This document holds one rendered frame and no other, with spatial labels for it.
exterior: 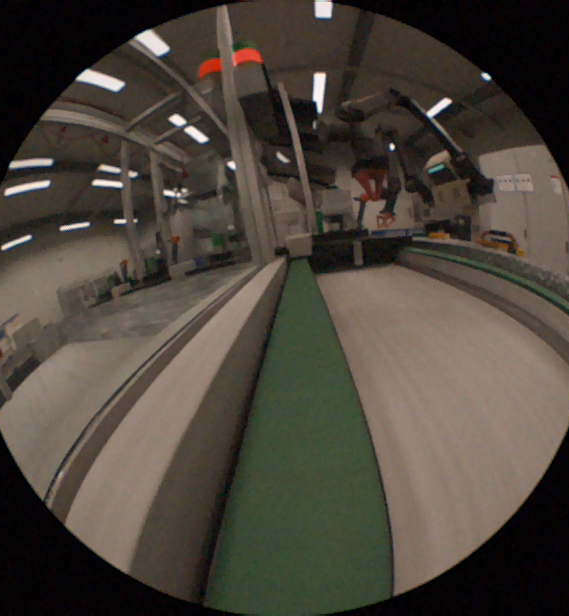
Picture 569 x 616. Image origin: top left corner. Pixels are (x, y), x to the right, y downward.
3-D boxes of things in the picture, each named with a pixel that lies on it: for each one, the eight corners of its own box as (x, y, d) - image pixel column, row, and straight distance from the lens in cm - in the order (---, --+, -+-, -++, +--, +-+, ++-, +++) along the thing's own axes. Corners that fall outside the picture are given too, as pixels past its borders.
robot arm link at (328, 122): (358, 102, 59) (348, 124, 63) (315, 97, 54) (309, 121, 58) (378, 131, 50) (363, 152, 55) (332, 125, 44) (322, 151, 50)
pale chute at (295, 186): (346, 231, 79) (352, 223, 80) (349, 231, 66) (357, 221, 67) (292, 193, 82) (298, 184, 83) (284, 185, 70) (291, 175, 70)
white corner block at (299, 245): (312, 254, 36) (309, 233, 36) (314, 256, 32) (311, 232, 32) (289, 257, 36) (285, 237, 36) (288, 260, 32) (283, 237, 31)
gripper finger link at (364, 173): (366, 200, 44) (358, 161, 47) (355, 205, 51) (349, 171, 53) (392, 199, 47) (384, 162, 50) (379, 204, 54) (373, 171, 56)
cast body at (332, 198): (347, 215, 48) (342, 188, 49) (352, 213, 43) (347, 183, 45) (313, 219, 46) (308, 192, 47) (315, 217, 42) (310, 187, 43)
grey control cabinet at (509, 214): (500, 289, 425) (493, 163, 432) (531, 305, 392) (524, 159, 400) (486, 291, 381) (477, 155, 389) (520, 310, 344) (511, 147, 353)
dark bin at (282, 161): (334, 185, 81) (339, 169, 83) (335, 175, 69) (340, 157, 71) (270, 171, 87) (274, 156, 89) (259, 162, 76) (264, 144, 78)
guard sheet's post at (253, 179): (275, 259, 26) (226, 9, 101) (273, 262, 23) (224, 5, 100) (256, 263, 27) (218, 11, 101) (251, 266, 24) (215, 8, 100)
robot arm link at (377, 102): (406, 92, 93) (394, 108, 96) (393, 83, 93) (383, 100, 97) (360, 111, 53) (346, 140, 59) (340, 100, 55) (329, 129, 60)
